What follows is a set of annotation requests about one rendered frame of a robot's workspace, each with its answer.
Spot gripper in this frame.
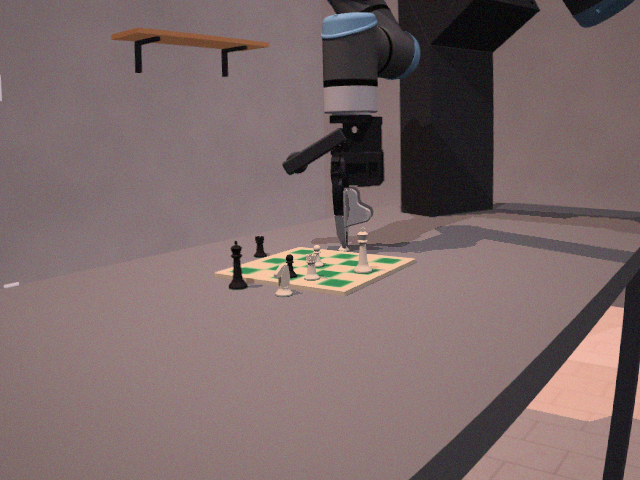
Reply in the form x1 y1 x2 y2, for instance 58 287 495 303
330 115 384 248

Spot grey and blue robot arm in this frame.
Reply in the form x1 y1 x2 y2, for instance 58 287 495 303
282 0 635 175

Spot green and cream chessboard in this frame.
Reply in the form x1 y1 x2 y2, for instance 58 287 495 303
241 247 416 296

